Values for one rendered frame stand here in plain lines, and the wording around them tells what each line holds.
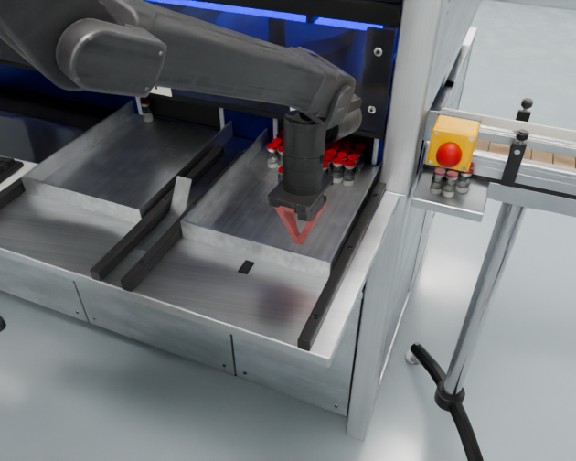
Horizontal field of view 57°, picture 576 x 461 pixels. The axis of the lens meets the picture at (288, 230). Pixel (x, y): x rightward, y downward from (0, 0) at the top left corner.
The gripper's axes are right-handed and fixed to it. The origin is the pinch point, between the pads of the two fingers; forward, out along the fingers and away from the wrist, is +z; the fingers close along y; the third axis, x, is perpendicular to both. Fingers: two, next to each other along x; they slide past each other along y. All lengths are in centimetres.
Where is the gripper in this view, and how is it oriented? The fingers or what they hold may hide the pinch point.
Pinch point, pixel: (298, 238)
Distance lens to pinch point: 80.4
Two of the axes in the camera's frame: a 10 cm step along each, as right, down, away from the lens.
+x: -9.2, -2.4, 3.1
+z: -0.4, 8.4, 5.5
